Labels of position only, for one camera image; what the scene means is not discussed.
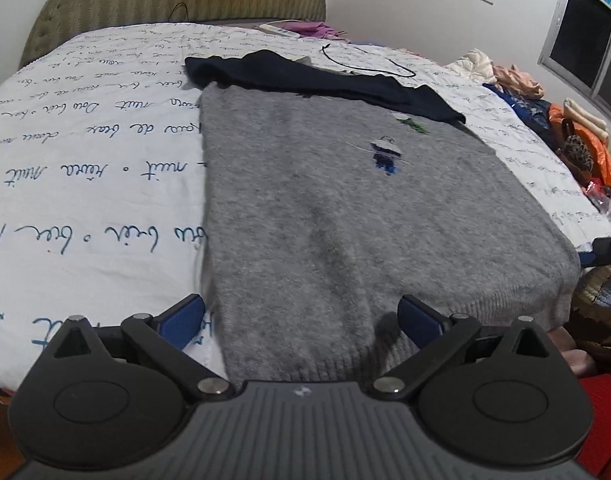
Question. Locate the cream cloth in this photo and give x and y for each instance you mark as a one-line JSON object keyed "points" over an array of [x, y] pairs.
{"points": [[473, 64]]}

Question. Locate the grey and navy sweater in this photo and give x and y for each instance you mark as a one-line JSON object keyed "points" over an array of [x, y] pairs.
{"points": [[335, 210]]}

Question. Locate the orange cloth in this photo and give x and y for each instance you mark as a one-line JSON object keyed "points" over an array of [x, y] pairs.
{"points": [[603, 162]]}

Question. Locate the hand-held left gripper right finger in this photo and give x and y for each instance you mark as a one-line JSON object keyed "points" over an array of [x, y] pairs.
{"points": [[416, 318]]}

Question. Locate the red cloth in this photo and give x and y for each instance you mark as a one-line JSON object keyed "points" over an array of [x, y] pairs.
{"points": [[605, 425]]}

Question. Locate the white script-print blanket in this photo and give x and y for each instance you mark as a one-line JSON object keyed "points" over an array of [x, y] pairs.
{"points": [[85, 160]]}

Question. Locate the white remote control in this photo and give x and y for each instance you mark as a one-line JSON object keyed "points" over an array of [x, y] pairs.
{"points": [[280, 30]]}

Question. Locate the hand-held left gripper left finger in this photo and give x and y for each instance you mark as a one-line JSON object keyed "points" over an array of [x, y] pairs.
{"points": [[184, 319]]}

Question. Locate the leopard print bag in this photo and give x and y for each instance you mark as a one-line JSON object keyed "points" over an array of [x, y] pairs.
{"points": [[578, 152]]}

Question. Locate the patchwork quilt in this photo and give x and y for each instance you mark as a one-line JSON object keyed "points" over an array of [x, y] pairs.
{"points": [[603, 292]]}

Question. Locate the purple cloth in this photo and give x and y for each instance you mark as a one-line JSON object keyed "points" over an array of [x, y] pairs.
{"points": [[315, 29]]}

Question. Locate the peach cloth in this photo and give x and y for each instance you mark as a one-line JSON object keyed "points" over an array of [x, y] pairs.
{"points": [[520, 83]]}

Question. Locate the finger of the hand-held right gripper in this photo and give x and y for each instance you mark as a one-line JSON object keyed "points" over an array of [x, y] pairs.
{"points": [[605, 247]]}

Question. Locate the cream folded towel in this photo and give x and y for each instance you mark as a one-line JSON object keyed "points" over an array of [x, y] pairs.
{"points": [[585, 117]]}

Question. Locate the sliding window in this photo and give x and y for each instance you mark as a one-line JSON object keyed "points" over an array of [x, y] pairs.
{"points": [[583, 35]]}

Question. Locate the blue cloth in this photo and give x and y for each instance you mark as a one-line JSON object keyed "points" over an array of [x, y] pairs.
{"points": [[529, 112]]}

